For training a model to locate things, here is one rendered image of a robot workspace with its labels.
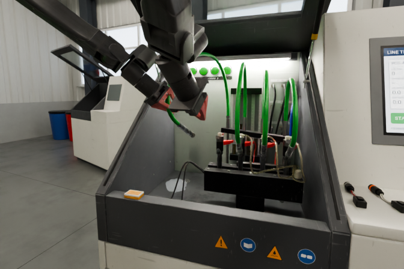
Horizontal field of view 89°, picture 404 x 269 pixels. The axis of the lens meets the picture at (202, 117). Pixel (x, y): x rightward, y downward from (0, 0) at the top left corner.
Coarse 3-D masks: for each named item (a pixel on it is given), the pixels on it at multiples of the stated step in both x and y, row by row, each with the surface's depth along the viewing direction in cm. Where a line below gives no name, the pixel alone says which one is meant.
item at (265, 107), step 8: (264, 72) 69; (264, 80) 64; (264, 88) 62; (264, 96) 60; (264, 104) 59; (264, 112) 59; (264, 120) 59; (264, 128) 59; (264, 136) 60; (264, 144) 62; (264, 152) 68
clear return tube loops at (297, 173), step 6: (276, 144) 70; (276, 150) 67; (300, 150) 65; (276, 156) 64; (300, 156) 62; (276, 168) 69; (282, 168) 69; (294, 168) 68; (294, 174) 70; (300, 174) 68
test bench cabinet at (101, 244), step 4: (100, 240) 67; (100, 244) 67; (104, 244) 66; (100, 248) 67; (104, 248) 66; (100, 252) 67; (104, 252) 67; (100, 256) 67; (104, 256) 67; (100, 260) 67; (104, 260) 67; (100, 264) 68; (104, 264) 67; (100, 268) 68; (104, 268) 67
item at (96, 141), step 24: (72, 48) 311; (96, 72) 375; (96, 96) 419; (120, 96) 330; (144, 96) 361; (72, 120) 385; (96, 120) 329; (120, 120) 328; (96, 144) 336; (120, 144) 331
